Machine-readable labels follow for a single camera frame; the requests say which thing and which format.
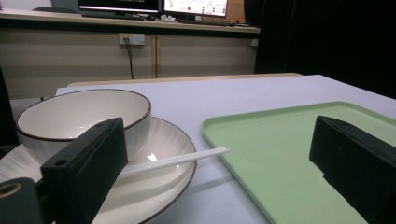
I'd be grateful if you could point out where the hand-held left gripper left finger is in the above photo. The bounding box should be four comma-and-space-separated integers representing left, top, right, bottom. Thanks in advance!
40, 117, 129, 224

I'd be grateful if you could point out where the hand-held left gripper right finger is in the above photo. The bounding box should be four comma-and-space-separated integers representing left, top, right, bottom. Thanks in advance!
308, 115, 396, 224

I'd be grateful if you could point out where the white bowl with dark rim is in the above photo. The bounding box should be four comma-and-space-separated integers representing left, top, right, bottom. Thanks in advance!
15, 88, 152, 166

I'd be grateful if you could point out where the white plate with dark rim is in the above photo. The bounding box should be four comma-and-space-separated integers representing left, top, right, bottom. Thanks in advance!
0, 116, 198, 224

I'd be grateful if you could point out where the green tray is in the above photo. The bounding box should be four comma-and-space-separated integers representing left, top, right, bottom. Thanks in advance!
201, 101, 396, 224

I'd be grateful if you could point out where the white chopstick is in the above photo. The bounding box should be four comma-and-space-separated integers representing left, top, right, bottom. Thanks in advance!
118, 147, 231, 180

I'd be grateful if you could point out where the black curtain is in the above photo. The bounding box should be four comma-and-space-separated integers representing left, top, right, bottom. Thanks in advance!
0, 66, 20, 147
253, 0, 396, 100

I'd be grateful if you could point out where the beige wooden desk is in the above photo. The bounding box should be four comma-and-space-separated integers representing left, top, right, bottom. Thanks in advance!
0, 7, 261, 101

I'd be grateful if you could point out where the light wooden table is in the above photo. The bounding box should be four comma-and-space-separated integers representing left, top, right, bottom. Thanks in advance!
66, 72, 303, 88

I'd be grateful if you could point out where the black keyboard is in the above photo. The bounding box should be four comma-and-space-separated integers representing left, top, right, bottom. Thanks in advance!
177, 19, 232, 27
80, 11, 146, 21

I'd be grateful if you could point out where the dark screen monitor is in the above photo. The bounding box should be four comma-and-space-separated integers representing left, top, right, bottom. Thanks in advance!
78, 0, 161, 15

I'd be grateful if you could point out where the bright screen monitor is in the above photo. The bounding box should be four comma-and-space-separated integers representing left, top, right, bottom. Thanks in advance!
162, 0, 229, 19

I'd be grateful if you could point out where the brown cardboard box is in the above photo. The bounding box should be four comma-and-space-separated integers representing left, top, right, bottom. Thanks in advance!
204, 0, 247, 24

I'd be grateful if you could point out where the black power cable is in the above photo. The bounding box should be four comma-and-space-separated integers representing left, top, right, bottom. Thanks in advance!
124, 38, 135, 80

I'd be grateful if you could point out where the white wall outlet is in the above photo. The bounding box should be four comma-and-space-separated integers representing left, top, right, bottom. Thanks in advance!
119, 33, 146, 47

